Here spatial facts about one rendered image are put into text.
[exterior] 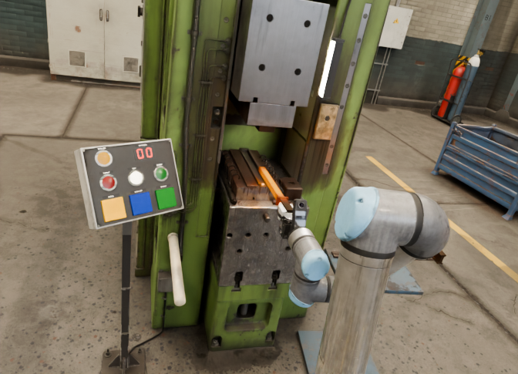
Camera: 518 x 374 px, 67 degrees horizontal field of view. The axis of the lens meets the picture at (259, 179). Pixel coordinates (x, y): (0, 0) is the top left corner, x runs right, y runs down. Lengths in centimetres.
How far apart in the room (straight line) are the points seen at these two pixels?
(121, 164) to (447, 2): 863
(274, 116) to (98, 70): 557
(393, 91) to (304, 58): 771
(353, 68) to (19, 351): 210
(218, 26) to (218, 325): 144
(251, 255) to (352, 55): 102
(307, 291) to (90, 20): 608
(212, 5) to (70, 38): 546
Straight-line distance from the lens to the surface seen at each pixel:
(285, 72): 161
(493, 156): 515
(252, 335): 228
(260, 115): 163
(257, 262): 192
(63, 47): 704
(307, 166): 196
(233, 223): 176
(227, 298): 203
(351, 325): 91
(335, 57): 180
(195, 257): 209
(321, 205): 212
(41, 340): 243
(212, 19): 166
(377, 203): 81
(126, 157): 149
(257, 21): 155
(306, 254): 126
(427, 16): 932
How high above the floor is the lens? 176
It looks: 25 degrees down
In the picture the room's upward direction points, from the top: 10 degrees clockwise
